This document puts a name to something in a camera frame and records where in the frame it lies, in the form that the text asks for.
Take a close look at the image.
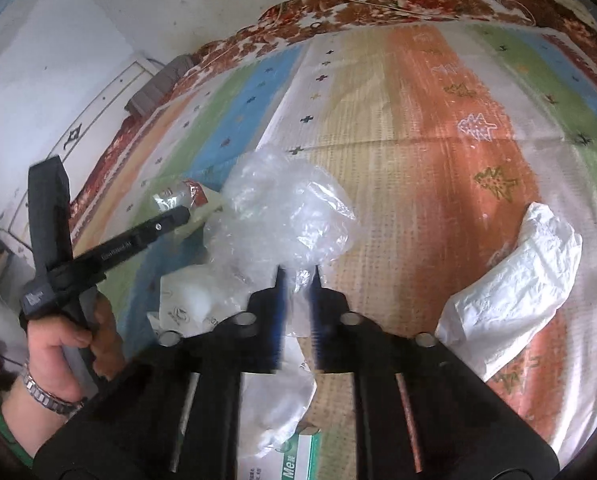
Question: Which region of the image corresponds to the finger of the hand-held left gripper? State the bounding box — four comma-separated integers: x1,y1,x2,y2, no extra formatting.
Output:
138,206,193,247

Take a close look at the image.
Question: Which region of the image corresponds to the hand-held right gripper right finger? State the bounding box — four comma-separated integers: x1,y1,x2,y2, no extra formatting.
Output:
308,265,561,480

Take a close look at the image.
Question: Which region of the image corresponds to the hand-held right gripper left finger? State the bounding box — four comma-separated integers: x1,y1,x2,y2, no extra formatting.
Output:
33,265,290,480

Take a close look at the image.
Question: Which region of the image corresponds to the clear plastic bag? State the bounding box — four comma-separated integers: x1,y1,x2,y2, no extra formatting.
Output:
203,150,359,301

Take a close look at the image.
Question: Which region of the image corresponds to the person's left forearm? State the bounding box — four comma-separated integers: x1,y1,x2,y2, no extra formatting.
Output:
0,385,82,471

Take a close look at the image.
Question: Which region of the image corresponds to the person's left hand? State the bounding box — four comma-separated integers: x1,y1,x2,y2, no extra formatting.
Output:
26,292,126,403

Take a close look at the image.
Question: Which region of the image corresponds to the printed clear plastic wrapper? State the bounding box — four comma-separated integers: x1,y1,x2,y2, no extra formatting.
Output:
147,265,259,342

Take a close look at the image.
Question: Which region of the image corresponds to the white paper packet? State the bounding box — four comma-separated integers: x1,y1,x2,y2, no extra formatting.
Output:
238,340,319,458

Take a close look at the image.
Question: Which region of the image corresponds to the grey folded cloth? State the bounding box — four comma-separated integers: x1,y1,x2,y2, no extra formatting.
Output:
124,54,196,117

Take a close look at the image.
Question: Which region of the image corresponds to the green white medicine box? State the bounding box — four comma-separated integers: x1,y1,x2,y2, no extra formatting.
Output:
271,425,324,480

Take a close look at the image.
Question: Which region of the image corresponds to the silver wristwatch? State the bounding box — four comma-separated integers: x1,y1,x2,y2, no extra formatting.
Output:
21,362,86,416

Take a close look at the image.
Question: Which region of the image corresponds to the white crumpled plastic bag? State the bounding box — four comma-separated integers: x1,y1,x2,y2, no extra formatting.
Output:
434,202,584,383

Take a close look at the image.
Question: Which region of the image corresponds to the striped woven blanket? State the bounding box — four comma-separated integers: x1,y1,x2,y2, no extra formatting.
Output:
76,20,597,466

